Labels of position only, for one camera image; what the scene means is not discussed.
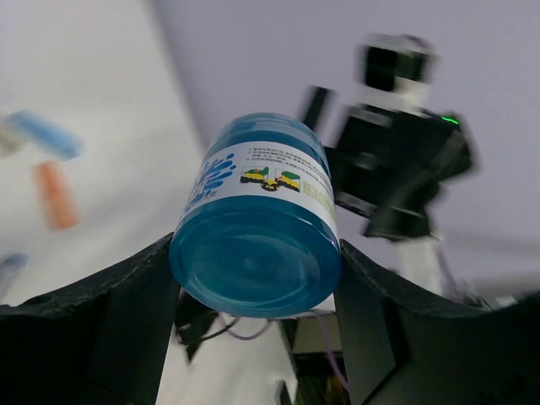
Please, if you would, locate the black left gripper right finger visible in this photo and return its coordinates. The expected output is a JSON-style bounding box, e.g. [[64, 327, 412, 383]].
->
[[335, 242, 539, 404]]

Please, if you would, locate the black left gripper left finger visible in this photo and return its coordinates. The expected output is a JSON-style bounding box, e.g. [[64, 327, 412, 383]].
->
[[1, 235, 180, 404]]

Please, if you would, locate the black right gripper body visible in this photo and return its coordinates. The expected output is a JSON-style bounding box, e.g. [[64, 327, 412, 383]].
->
[[324, 84, 475, 240]]

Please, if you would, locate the blue slime jar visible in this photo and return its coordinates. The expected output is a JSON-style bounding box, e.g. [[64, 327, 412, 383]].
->
[[169, 113, 342, 318]]

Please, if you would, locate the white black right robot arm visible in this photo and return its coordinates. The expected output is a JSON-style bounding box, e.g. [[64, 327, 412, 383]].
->
[[324, 104, 474, 302]]

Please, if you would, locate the blue white marker pen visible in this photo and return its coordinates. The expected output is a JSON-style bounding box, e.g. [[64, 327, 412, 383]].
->
[[0, 253, 28, 298]]

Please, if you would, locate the orange translucent case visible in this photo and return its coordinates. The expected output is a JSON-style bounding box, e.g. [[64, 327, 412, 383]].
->
[[34, 161, 79, 230]]

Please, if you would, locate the blue translucent case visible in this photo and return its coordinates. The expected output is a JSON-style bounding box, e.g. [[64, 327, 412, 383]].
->
[[3, 111, 83, 160]]

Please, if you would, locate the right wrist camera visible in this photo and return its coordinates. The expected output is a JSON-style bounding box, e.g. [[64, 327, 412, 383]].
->
[[358, 34, 439, 116]]

